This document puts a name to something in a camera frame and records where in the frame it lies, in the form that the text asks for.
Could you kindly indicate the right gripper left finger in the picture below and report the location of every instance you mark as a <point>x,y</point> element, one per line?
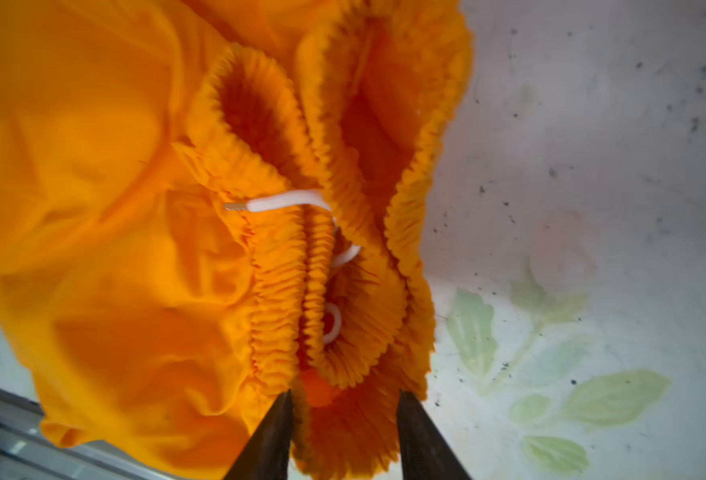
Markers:
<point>266,454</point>

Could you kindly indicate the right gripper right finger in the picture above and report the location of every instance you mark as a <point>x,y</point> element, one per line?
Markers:
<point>425,455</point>

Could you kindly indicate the orange garment with drawstring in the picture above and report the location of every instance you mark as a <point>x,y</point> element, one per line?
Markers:
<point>204,204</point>

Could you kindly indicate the aluminium rail frame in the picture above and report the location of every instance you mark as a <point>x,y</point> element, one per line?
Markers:
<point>26,454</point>

